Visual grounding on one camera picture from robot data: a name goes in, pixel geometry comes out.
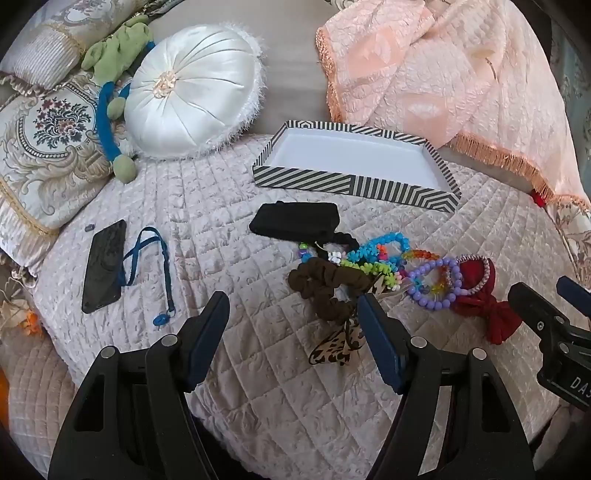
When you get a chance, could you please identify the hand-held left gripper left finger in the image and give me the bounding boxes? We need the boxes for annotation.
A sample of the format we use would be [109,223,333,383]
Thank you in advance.
[48,291,230,480]

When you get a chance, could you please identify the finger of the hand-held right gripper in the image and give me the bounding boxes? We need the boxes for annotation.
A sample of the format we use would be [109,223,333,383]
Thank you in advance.
[556,276,591,319]
[508,282,568,344]

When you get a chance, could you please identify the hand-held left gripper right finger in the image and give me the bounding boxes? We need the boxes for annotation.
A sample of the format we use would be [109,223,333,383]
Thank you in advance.
[358,293,536,480]

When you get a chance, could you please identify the red hair bow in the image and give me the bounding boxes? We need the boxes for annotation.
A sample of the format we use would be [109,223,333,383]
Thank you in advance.
[450,256,520,346]

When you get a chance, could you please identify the leopard print hair bow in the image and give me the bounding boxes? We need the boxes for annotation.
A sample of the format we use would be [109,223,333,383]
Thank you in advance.
[308,316,366,367]

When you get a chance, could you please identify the purple bead bracelet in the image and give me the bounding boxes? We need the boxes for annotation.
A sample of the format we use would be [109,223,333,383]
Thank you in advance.
[409,258,465,311]

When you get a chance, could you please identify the green white flower bracelet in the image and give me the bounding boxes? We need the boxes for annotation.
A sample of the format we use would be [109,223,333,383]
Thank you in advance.
[344,258,402,288]

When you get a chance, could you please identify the silver sparkly bracelet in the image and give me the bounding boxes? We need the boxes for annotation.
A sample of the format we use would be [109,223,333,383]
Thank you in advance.
[441,253,492,291]

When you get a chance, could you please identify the small pink blue bead bracelet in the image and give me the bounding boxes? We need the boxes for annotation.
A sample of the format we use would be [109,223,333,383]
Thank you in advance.
[347,244,391,266]

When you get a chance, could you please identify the brown scrunchie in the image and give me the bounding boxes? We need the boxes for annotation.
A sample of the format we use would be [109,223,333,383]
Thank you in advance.
[287,257,375,324]

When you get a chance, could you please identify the rainbow translucent bead bracelet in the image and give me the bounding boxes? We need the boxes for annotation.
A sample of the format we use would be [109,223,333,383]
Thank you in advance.
[401,249,455,296]

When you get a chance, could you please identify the light blue bead bracelet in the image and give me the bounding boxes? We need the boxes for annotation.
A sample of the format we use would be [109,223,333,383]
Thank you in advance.
[367,232,411,261]

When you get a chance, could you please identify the black scrunchie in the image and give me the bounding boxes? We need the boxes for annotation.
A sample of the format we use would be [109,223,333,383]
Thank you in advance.
[318,232,360,254]

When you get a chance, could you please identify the multicolour round bead bracelet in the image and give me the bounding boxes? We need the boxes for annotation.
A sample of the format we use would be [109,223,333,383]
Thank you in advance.
[298,240,349,266]

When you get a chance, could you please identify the black white striped box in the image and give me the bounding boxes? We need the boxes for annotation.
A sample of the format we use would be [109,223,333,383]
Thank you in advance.
[252,120,462,213]

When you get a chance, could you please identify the beige floral cushion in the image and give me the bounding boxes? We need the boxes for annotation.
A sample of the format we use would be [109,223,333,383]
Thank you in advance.
[547,198,591,273]

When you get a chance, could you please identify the pale pink quilted bedspread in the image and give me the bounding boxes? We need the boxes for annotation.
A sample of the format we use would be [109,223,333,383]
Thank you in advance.
[0,131,583,480]

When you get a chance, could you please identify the black smartphone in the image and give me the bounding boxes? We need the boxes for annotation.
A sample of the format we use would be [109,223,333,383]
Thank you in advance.
[82,219,127,315]

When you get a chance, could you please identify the orange object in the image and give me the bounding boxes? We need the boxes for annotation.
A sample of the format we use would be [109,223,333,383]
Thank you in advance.
[14,309,42,335]

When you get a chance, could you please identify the white round satin pillow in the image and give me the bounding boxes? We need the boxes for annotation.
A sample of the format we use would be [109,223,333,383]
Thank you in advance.
[124,24,269,160]

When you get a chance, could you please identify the floral embroidered cushion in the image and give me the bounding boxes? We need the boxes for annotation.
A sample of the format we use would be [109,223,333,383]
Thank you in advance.
[0,71,139,232]

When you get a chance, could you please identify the peach fringed blanket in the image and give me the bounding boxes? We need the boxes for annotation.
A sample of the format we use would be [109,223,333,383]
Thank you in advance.
[316,0,591,210]

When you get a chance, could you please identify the green plush toy blue arms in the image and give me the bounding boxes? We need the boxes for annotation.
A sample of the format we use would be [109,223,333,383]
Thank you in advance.
[82,16,155,184]

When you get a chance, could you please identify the grey striped brocade cushion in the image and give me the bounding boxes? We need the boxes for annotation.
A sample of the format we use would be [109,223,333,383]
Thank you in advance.
[0,0,153,88]

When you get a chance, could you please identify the blue lanyard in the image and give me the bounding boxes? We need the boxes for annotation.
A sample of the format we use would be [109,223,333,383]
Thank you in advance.
[117,227,177,328]

